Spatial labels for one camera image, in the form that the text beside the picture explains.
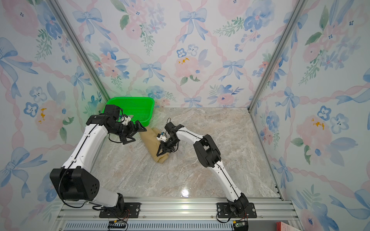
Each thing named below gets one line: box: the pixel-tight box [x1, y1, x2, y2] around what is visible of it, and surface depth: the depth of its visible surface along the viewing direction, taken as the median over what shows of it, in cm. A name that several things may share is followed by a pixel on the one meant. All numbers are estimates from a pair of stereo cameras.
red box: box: [276, 221, 302, 231], surface depth 68 cm
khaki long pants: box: [138, 126, 171, 165], surface depth 93 cm
